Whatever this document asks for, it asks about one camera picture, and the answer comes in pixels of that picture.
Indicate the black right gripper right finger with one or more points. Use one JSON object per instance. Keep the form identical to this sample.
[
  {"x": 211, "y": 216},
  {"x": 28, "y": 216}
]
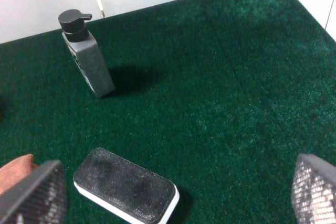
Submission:
[{"x": 313, "y": 190}]

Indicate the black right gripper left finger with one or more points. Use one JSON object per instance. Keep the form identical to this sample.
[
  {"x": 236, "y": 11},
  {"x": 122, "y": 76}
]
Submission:
[{"x": 40, "y": 197}]

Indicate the black white board eraser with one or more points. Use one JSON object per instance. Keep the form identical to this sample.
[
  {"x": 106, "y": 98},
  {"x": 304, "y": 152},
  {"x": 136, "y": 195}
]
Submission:
[{"x": 133, "y": 193}]

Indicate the rust brown folded towel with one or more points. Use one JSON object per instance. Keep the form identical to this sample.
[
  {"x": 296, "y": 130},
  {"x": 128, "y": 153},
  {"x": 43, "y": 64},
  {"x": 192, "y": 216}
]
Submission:
[{"x": 16, "y": 170}]

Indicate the green velvet table cloth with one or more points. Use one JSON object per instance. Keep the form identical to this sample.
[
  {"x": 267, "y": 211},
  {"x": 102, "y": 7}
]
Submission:
[{"x": 218, "y": 96}]

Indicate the grey pump dispenser bottle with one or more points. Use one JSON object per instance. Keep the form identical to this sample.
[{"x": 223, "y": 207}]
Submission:
[{"x": 86, "y": 52}]

